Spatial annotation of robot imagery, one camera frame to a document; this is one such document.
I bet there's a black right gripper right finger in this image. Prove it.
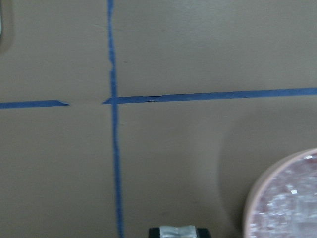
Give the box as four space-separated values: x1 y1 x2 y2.
197 228 211 238

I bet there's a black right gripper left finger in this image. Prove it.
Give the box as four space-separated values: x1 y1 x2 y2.
148 227 160 238

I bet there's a clear ice cube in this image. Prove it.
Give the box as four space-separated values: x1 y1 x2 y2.
159 225 198 238

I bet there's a pink bowl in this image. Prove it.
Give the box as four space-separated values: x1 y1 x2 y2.
243 149 317 238

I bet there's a cream bear tray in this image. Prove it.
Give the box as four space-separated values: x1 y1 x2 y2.
0 0 3 40

